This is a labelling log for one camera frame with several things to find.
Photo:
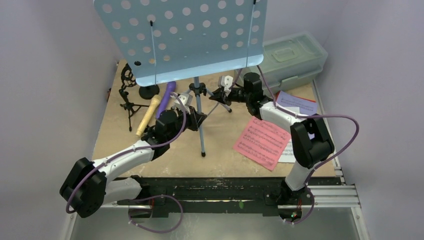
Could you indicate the translucent green storage box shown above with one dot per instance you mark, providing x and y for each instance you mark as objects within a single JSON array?
[{"x": 291, "y": 61}]

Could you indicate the red folder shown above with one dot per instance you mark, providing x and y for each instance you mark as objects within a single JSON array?
[{"x": 306, "y": 99}]

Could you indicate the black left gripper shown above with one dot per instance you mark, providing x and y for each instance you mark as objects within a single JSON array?
[{"x": 194, "y": 118}]

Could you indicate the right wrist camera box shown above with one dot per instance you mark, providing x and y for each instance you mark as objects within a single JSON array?
[{"x": 226, "y": 82}]

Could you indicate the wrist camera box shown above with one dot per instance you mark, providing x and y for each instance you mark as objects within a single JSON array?
[
  {"x": 226, "y": 82},
  {"x": 182, "y": 102}
]

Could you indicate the light blue music stand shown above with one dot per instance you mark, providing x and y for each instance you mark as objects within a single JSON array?
[{"x": 171, "y": 40}]

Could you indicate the black round-base microphone stand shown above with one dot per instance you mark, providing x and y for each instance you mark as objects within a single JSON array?
[{"x": 148, "y": 92}]

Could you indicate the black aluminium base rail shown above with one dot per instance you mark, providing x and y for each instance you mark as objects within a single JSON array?
[{"x": 237, "y": 195}]

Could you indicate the pink sheet music page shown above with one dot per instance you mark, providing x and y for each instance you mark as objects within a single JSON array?
[{"x": 262, "y": 142}]

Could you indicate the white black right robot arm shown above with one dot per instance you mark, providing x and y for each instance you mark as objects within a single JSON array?
[{"x": 309, "y": 135}]

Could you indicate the black tripod microphone stand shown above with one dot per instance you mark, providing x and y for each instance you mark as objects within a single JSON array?
[{"x": 127, "y": 81}]

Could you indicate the purple toy microphone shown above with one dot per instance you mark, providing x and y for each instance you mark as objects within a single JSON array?
[{"x": 170, "y": 87}]

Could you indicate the lavender sheet music page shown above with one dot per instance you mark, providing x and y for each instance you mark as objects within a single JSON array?
[{"x": 305, "y": 106}]

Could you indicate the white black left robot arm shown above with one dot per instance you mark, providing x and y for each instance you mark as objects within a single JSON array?
[{"x": 92, "y": 183}]

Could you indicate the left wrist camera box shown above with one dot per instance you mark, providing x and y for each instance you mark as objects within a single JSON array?
[{"x": 182, "y": 102}]

